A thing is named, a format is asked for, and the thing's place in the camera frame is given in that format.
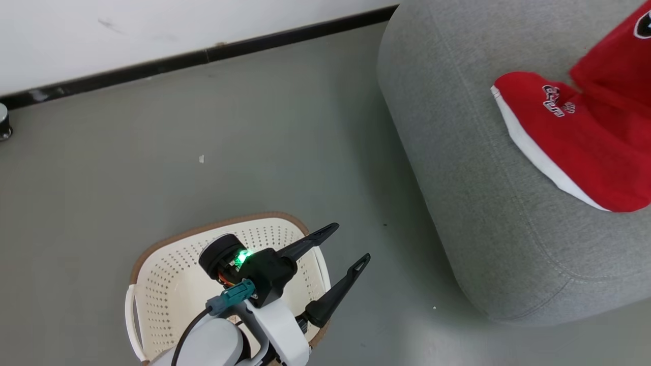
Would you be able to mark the round black wrist camera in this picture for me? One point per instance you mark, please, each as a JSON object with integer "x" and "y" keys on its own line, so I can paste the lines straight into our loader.
{"x": 216, "y": 254}

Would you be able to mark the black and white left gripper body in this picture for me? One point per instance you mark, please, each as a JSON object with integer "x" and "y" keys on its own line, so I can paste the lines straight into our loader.
{"x": 267, "y": 274}

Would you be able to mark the red garment with white trim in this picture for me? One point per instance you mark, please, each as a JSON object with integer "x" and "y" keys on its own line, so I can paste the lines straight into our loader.
{"x": 585, "y": 142}

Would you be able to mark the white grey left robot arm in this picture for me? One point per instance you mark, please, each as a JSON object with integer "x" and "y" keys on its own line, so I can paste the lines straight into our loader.
{"x": 208, "y": 345}

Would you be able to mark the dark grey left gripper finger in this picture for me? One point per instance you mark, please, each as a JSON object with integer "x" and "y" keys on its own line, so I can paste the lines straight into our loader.
{"x": 338, "y": 290}
{"x": 310, "y": 239}

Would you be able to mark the small metal caster wheel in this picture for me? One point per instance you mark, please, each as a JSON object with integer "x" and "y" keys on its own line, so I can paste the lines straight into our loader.
{"x": 4, "y": 124}

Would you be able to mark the cream perforated laundry basket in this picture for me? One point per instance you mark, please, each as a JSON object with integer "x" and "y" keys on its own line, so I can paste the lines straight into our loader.
{"x": 168, "y": 284}

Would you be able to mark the black baseboard strip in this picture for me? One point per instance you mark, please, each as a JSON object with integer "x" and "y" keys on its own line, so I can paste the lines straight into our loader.
{"x": 203, "y": 55}

